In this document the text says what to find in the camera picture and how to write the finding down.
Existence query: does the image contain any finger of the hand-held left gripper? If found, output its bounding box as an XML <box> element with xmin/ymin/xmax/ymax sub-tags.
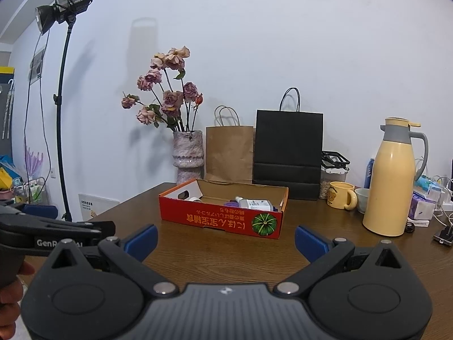
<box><xmin>35</xmin><ymin>220</ymin><xmax>116</xmax><ymax>242</ymax></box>
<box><xmin>16</xmin><ymin>203</ymin><xmax>59</xmax><ymax>222</ymax></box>

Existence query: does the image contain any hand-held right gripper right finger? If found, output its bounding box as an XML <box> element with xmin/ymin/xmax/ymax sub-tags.
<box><xmin>274</xmin><ymin>224</ymin><xmax>402</xmax><ymax>296</ymax></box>

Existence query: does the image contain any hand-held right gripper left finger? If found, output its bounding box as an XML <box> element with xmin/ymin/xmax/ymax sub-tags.
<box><xmin>51</xmin><ymin>223</ymin><xmax>178</xmax><ymax>296</ymax></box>

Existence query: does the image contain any large white pill bottle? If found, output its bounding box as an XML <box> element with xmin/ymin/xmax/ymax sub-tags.
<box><xmin>241</xmin><ymin>199</ymin><xmax>275</xmax><ymax>211</ymax></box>

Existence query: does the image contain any orange printed cardboard box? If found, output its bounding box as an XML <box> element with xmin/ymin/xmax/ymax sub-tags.
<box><xmin>159</xmin><ymin>179</ymin><xmax>289</xmax><ymax>239</ymax></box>

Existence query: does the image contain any person's left hand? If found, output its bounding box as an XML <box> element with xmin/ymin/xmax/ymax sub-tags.
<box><xmin>0</xmin><ymin>263</ymin><xmax>36</xmax><ymax>340</ymax></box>

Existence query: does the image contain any cluttered storage rack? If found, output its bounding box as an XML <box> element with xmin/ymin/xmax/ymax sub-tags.
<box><xmin>0</xmin><ymin>150</ymin><xmax>48</xmax><ymax>208</ymax></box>

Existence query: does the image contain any white sign board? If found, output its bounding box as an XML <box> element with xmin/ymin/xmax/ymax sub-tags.
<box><xmin>78</xmin><ymin>194</ymin><xmax>120</xmax><ymax>222</ymax></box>

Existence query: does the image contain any yellow bear mug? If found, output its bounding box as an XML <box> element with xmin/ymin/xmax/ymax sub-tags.
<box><xmin>326</xmin><ymin>181</ymin><xmax>358</xmax><ymax>210</ymax></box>

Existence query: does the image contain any pale ceramic cup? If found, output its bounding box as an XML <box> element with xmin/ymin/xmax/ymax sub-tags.
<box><xmin>354</xmin><ymin>188</ymin><xmax>370</xmax><ymax>215</ymax></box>

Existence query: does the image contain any clear container with black lid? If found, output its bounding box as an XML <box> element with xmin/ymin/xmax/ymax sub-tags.
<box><xmin>319</xmin><ymin>151</ymin><xmax>350</xmax><ymax>199</ymax></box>

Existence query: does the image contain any blue drink can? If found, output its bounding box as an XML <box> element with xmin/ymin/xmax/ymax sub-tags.
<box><xmin>364</xmin><ymin>158</ymin><xmax>376</xmax><ymax>189</ymax></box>

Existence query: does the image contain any yellow thermos jug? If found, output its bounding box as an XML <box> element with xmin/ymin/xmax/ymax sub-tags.
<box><xmin>362</xmin><ymin>117</ymin><xmax>430</xmax><ymax>237</ymax></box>

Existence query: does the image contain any black paper bag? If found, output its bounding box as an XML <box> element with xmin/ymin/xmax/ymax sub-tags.
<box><xmin>252</xmin><ymin>87</ymin><xmax>324</xmax><ymax>201</ymax></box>

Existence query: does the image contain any pink textured vase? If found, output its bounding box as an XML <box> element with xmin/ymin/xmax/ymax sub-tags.
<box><xmin>172</xmin><ymin>130</ymin><xmax>205</xmax><ymax>185</ymax></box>

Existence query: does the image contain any black light stand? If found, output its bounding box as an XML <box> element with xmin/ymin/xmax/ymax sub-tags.
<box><xmin>53</xmin><ymin>17</ymin><xmax>76</xmax><ymax>222</ymax></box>

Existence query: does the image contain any purple tissue pack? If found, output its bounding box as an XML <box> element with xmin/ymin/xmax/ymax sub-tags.
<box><xmin>408</xmin><ymin>189</ymin><xmax>438</xmax><ymax>221</ymax></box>

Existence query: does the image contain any brown paper bag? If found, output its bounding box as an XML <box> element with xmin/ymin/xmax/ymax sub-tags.
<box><xmin>205</xmin><ymin>105</ymin><xmax>256</xmax><ymax>185</ymax></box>

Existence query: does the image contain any teal packet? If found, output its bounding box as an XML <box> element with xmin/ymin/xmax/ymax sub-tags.
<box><xmin>415</xmin><ymin>175</ymin><xmax>441</xmax><ymax>195</ymax></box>

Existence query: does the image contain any black phone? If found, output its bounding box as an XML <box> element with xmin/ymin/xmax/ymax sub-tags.
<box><xmin>433</xmin><ymin>226</ymin><xmax>453</xmax><ymax>246</ymax></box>

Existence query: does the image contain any white charger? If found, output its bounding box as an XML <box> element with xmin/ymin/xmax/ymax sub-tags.
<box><xmin>440</xmin><ymin>184</ymin><xmax>453</xmax><ymax>213</ymax></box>

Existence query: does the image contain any dried rose bouquet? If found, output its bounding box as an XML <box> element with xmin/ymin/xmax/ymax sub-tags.
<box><xmin>121</xmin><ymin>46</ymin><xmax>204</xmax><ymax>132</ymax></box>

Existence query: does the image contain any black studio light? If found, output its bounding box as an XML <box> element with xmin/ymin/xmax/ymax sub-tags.
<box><xmin>35</xmin><ymin>0</ymin><xmax>94</xmax><ymax>36</ymax></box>

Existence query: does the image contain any wall poster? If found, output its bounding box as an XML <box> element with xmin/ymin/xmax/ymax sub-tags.
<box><xmin>29</xmin><ymin>47</ymin><xmax>46</xmax><ymax>86</ymax></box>

